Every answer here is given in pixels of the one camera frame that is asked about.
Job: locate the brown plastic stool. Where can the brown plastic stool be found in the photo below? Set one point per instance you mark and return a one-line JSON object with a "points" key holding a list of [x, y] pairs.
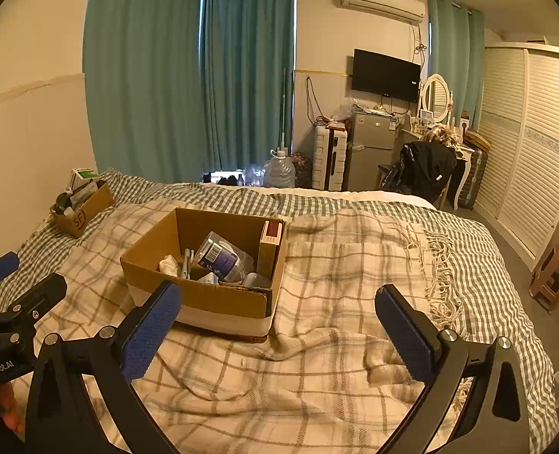
{"points": [[545, 281]]}

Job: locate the white lace cloth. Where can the white lace cloth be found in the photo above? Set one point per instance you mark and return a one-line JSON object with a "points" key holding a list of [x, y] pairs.
{"points": [[169, 266]]}

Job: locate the small cardboard box with clutter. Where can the small cardboard box with clutter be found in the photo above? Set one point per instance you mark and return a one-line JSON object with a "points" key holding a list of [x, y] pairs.
{"points": [[86, 195]]}

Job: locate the chair with black jacket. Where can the chair with black jacket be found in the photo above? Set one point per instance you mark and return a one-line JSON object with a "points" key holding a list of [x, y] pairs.
{"points": [[423, 169]]}

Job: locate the clear plastic wipes pack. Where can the clear plastic wipes pack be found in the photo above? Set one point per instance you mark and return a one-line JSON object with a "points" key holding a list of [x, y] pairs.
{"points": [[226, 261]]}

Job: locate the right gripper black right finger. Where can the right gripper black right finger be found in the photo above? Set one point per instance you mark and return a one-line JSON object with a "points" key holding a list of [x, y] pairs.
{"points": [[494, 418]]}

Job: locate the white louvered wardrobe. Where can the white louvered wardrobe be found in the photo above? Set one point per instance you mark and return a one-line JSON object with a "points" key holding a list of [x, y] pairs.
{"points": [[519, 194]]}

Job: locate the person's left hand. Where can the person's left hand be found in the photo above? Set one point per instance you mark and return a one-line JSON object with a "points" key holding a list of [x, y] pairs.
{"points": [[10, 410]]}

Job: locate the large clear water jug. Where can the large clear water jug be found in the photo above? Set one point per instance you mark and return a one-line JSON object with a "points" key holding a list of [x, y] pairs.
{"points": [[279, 170]]}

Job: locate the silver mini fridge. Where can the silver mini fridge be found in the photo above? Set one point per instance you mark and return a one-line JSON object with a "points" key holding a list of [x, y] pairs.
{"points": [[371, 142]]}

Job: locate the black wall television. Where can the black wall television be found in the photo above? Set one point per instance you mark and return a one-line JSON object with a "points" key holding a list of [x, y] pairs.
{"points": [[384, 75]]}

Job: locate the white oval vanity mirror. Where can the white oval vanity mirror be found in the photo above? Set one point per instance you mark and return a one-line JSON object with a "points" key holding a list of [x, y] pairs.
{"points": [[435, 100]]}

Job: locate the white dressing table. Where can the white dressing table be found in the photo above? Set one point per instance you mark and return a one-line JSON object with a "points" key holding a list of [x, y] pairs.
{"points": [[465, 155]]}

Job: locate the pale blue earbuds case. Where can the pale blue earbuds case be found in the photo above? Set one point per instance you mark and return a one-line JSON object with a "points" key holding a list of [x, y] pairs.
{"points": [[255, 280]]}

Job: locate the large open cardboard box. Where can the large open cardboard box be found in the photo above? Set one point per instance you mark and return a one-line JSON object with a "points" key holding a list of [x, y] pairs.
{"points": [[227, 308]]}

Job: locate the white hard suitcase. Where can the white hard suitcase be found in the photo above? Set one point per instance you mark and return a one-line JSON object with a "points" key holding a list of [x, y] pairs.
{"points": [[329, 157]]}

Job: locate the beige plaid blanket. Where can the beige plaid blanket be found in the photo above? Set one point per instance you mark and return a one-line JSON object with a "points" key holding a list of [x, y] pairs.
{"points": [[327, 379]]}

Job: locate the green checkered bed sheet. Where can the green checkered bed sheet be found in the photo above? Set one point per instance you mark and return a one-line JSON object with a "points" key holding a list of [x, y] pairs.
{"points": [[486, 304]]}

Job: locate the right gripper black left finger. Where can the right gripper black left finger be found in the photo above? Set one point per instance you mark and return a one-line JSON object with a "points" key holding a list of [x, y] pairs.
{"points": [[60, 416]]}

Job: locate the white wall air conditioner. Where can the white wall air conditioner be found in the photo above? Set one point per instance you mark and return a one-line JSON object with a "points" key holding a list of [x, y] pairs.
{"points": [[410, 11]]}

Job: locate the teal corner curtain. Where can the teal corner curtain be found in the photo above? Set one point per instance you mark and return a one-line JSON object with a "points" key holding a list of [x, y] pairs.
{"points": [[457, 53]]}

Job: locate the teal window curtain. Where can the teal window curtain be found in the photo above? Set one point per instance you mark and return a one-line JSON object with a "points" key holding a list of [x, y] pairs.
{"points": [[178, 88]]}

